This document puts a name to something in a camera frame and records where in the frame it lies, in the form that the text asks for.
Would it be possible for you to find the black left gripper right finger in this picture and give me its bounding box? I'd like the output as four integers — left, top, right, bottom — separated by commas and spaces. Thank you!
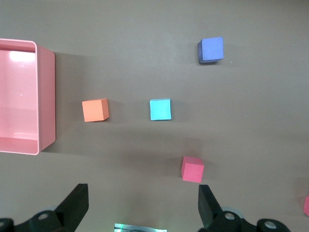
198, 185, 290, 232

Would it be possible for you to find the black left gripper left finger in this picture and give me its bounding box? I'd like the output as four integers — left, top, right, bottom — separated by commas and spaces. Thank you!
0, 183, 89, 232

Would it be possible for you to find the light blue foam block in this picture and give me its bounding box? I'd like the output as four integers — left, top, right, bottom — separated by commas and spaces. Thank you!
149, 98, 172, 121

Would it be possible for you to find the orange foam block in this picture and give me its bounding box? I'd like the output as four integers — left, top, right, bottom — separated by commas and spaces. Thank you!
82, 98, 110, 123

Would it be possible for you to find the pink plastic bin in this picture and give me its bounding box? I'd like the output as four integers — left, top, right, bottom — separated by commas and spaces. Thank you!
0, 38, 56, 156

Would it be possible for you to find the purple foam block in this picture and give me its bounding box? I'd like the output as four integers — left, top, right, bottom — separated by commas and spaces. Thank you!
197, 36, 225, 65

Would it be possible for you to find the brown table cover sheet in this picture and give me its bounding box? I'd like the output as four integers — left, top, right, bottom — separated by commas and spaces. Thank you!
0, 0, 309, 232

